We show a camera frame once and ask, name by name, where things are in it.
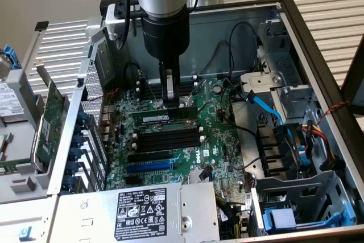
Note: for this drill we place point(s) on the round coin battery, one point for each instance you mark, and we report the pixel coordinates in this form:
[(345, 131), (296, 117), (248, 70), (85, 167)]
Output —
[(218, 88)]

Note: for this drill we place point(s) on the black table end cap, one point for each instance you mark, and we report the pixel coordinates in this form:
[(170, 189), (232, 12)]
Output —
[(41, 26)]

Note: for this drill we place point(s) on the metal CPU socket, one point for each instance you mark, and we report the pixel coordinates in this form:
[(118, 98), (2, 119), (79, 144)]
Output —
[(170, 127)]

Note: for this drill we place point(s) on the blue expansion slot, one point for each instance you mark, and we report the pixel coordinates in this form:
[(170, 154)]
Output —
[(148, 166)]

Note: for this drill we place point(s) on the silver power supply unit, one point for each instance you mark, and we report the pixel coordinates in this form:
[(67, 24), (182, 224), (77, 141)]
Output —
[(94, 217)]

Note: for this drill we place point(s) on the blue release latch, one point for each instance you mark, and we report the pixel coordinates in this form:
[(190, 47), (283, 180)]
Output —
[(25, 234)]

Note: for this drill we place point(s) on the short black expansion slot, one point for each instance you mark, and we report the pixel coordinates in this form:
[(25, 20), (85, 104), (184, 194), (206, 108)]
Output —
[(133, 180)]

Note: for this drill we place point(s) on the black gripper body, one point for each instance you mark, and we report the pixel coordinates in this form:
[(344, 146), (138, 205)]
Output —
[(166, 38)]

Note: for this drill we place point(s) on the open metal PC case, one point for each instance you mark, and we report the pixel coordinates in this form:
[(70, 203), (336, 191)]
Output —
[(210, 26)]

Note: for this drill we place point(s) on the green motherboard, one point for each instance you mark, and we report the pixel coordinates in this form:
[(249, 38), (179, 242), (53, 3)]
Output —
[(216, 140)]

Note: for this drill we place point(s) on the silver chipset heatsink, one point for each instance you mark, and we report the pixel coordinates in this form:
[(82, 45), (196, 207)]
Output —
[(194, 177)]

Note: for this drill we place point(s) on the blue card retainer clip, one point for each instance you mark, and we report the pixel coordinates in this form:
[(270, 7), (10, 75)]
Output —
[(78, 140), (69, 182), (75, 153), (84, 117), (72, 166)]

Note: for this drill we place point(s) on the metal drive cage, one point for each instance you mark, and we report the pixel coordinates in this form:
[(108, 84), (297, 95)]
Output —
[(261, 82)]

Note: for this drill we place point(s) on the RAM slot white latches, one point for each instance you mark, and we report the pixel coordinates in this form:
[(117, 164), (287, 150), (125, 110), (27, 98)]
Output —
[(185, 85), (185, 78), (187, 129), (170, 141)]

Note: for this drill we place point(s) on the metal socket cover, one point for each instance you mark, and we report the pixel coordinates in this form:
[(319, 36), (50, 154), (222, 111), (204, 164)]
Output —
[(207, 89)]

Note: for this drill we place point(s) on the blue plastic disk tray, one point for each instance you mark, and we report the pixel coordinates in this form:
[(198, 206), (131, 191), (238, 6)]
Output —
[(281, 217)]

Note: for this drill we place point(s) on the silver hard disk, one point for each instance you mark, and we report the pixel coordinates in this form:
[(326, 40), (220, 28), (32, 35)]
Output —
[(10, 100)]

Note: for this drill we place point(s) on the dark brown board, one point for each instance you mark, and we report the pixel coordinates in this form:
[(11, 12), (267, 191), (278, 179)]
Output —
[(355, 83)]

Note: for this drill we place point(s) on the metal disk bay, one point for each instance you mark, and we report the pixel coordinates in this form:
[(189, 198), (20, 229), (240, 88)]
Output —
[(298, 189)]

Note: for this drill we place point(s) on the green RAM stick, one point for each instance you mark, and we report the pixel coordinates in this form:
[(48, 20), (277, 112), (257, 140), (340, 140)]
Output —
[(11, 164), (148, 117)]

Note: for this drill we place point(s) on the blue disk caddy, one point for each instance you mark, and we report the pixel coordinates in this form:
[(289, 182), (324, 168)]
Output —
[(12, 55)]

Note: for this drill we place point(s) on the silver CPU chip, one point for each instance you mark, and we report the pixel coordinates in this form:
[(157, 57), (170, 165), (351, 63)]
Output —
[(2, 143)]

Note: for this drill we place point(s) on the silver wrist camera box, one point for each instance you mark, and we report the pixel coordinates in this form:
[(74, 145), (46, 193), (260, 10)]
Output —
[(112, 26)]

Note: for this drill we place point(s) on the green graphics card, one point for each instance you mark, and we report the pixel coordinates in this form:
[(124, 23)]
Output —
[(49, 129)]

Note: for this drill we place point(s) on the black cooling fan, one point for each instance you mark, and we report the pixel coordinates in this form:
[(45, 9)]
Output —
[(273, 146)]

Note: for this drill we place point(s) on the blue plastic clip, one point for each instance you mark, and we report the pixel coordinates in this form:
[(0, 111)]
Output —
[(305, 160)]

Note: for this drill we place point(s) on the long black expansion slot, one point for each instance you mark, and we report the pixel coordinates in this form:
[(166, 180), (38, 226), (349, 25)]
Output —
[(148, 156)]

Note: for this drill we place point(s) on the thin metal locking lever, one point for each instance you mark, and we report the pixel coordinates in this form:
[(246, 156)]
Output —
[(204, 111), (150, 89)]

